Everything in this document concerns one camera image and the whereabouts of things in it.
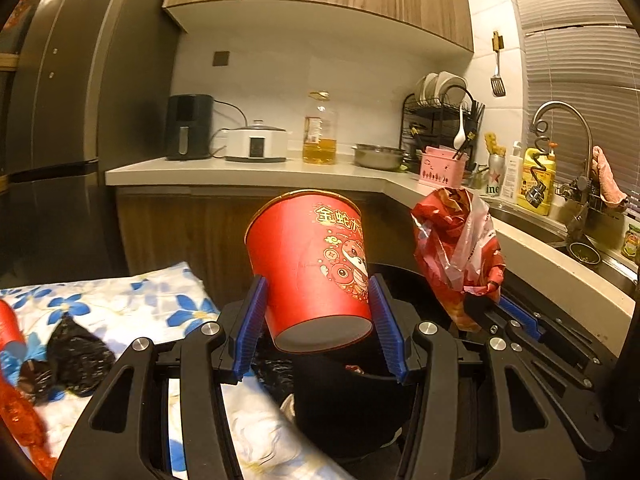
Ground red paper cup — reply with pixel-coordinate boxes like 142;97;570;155
0;300;28;361
244;189;376;353

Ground pink towel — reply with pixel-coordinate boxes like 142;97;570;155
591;146;628;211

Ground silver drink can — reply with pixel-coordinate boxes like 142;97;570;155
486;152;506;197

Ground hanging metal spatula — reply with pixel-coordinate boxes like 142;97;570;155
490;31;506;97

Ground yellow detergent bottle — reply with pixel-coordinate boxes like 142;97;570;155
516;142;557;217

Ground pink utensil holder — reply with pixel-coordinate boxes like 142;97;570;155
419;146;470;188

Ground steel kitchen faucet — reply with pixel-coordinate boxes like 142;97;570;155
531;101;596;246

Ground black dish rack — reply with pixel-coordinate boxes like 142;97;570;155
400;72;485;171

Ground red printed wrapper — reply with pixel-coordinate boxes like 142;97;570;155
411;186;507;333

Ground black trash bin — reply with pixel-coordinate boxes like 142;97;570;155
220;260;618;461

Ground red foil wrapper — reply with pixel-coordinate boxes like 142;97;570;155
0;370;56;466

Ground black plastic bag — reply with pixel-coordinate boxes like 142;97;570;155
17;316;117;406

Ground blue floral tablecloth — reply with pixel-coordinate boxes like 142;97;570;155
0;261;351;480

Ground window blinds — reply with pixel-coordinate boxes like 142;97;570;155
505;0;640;221

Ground cooking oil bottle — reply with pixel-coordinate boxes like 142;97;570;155
302;91;338;166

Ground white rice cooker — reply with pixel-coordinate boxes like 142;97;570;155
223;120;290;163

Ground round flower sticker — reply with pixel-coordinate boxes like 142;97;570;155
2;0;38;31

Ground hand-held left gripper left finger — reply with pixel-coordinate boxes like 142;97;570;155
52;275;271;480

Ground dark grey refrigerator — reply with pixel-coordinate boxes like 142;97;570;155
0;0;181;286

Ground glass jar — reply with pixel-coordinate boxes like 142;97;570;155
622;224;640;260

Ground black air fryer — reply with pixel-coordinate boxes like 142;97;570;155
165;94;215;161

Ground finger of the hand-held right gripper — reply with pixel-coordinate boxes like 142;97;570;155
499;294;602;367
460;292;503;335

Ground green bowl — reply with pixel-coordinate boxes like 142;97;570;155
567;241;601;266

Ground grey kitchen counter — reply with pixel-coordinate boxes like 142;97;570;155
105;155;636;356

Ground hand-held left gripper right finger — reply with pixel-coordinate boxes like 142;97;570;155
369;274;587;480

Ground white ladle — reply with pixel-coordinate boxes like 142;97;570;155
452;105;468;147

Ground wooden lower cabinets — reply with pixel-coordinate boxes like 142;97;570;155
116;192;421;291

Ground wooden glass door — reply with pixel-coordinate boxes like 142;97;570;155
0;0;23;196

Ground white plastic bottle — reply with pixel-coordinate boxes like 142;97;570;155
501;141;523;201

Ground steel basin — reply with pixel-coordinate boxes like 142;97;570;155
351;143;406;170

